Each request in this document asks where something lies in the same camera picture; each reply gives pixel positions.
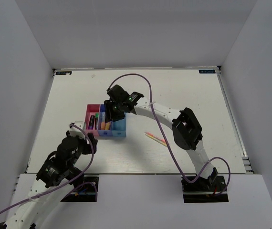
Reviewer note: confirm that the dark blue container bin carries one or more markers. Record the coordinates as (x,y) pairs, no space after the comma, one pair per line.
(103,133)

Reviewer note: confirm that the orange cap pink highlighter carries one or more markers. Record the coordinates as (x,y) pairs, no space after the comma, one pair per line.
(108,125)

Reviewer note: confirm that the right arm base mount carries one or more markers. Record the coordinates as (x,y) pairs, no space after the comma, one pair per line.
(199,192)

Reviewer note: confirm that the blue corner label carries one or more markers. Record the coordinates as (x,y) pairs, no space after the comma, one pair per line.
(206,71)
(63,73)

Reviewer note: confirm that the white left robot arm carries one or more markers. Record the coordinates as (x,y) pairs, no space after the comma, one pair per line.
(57,174)

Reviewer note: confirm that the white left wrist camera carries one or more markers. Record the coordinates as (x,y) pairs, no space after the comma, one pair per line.
(77,126)

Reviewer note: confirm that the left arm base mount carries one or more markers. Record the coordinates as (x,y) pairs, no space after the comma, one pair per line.
(85,193)

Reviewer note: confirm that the left blue corner label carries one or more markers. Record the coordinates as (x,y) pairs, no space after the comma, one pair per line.
(63,73)

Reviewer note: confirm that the pink container bin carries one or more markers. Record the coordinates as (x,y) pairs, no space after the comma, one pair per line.
(91,110)

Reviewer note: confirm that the pink clear pen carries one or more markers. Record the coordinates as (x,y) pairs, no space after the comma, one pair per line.
(152,135)

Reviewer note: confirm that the green cap black highlighter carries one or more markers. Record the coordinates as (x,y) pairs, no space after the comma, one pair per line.
(96,121)

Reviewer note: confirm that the light blue container bin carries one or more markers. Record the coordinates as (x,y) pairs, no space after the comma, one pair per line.
(119,128)

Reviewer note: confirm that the right blue corner label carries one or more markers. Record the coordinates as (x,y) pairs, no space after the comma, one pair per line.
(206,71)

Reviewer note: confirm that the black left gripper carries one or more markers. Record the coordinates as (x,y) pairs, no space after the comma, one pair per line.
(88,149)

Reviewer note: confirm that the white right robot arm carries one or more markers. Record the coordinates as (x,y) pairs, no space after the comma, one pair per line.
(187,132)

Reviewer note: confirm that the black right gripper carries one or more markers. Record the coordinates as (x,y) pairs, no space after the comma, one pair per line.
(108,105)

